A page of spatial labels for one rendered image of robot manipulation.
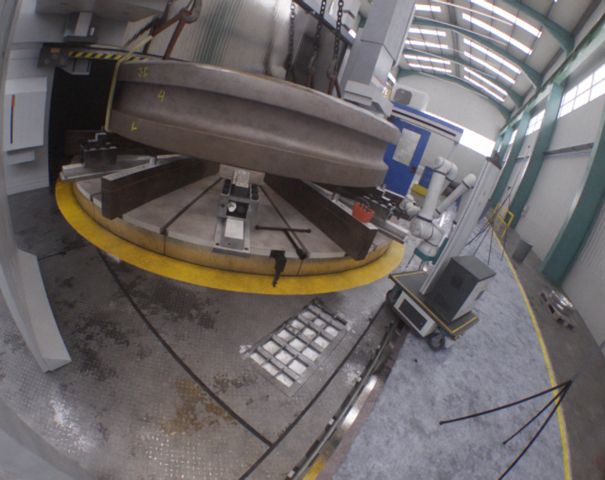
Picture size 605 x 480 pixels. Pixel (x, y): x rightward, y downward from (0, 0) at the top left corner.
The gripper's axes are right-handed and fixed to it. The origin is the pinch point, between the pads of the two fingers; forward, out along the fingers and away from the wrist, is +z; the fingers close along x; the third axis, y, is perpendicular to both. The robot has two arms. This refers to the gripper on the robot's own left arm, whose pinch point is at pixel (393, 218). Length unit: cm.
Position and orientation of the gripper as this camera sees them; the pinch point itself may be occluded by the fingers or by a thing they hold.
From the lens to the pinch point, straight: 296.4
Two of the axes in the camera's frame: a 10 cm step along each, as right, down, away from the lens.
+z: -2.9, 5.8, 7.6
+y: -2.2, -8.2, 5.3
